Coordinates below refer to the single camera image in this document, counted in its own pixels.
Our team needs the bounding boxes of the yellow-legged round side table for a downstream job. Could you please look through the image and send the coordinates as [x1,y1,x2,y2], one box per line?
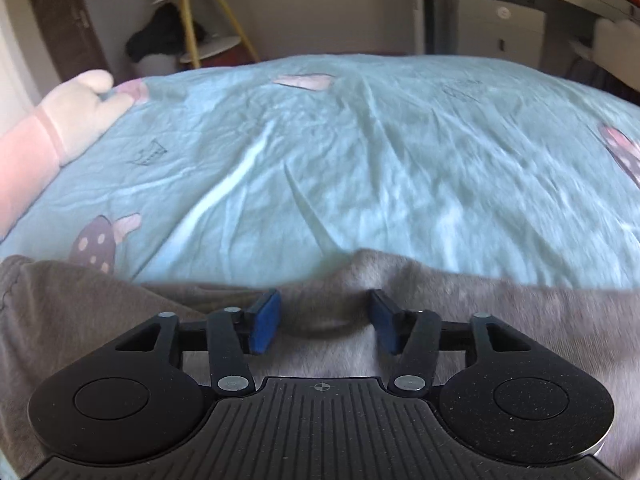
[152,0,260,70]

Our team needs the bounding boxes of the light blue printed bedsheet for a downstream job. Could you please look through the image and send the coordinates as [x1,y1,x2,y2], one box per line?
[1,55,639,288]

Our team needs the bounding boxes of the dark brown door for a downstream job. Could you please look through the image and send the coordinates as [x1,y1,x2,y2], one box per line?
[30,0,108,80]

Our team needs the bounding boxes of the grey knit pants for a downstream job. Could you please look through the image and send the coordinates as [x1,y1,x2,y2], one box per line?
[1,249,639,479]

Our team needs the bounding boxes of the white fluffy stool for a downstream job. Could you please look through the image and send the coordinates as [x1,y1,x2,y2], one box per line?
[566,18,639,90]

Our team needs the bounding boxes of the pink plush toy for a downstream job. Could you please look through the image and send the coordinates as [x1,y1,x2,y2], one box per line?
[1,70,149,236]

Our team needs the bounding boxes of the white drawer cabinet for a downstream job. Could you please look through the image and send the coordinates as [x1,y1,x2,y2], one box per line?
[446,0,547,68]

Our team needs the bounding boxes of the black clothing pile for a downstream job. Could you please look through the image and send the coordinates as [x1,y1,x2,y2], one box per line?
[125,3,186,63]

